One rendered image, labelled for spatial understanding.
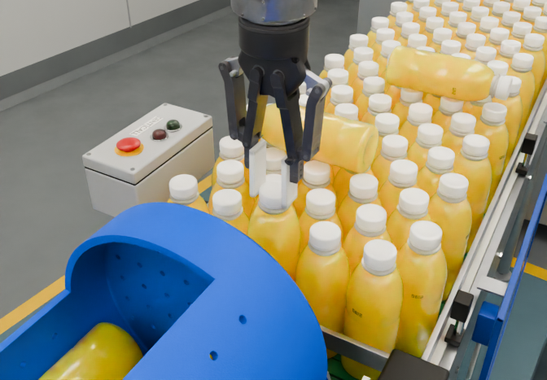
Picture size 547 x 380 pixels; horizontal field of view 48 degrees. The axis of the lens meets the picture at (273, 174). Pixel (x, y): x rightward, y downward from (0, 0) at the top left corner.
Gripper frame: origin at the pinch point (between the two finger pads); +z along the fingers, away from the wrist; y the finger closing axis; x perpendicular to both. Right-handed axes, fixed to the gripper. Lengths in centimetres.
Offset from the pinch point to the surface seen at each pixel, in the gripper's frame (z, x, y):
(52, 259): 117, 57, -131
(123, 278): 6.4, -18.4, -9.0
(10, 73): 103, 148, -256
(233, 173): 6.0, 5.2, -9.5
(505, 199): 26, 49, 23
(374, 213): 5.9, 6.5, 11.3
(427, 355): 18.2, -1.4, 22.6
